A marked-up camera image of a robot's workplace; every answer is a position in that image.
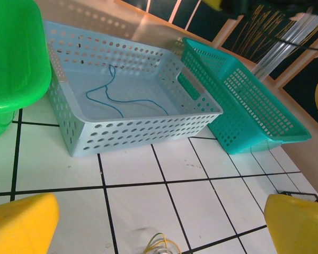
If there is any teal plastic basket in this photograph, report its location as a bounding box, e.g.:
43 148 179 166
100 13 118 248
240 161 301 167
180 37 313 155

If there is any light blue plastic basket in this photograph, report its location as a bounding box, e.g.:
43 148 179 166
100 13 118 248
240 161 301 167
42 20 224 159

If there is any aluminium frame post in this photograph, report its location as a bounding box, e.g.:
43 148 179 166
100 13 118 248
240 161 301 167
254 7 318 77

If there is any bright green plastic basket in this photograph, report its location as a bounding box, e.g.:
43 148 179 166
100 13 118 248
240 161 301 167
0 0 52 142

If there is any thin blue cable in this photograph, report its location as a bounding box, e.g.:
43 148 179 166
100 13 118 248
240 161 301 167
86 65 169 119

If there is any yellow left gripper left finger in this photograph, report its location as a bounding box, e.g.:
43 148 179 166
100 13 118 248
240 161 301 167
0 193 60 254

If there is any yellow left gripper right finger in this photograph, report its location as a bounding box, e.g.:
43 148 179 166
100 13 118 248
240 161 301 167
264 194 318 254

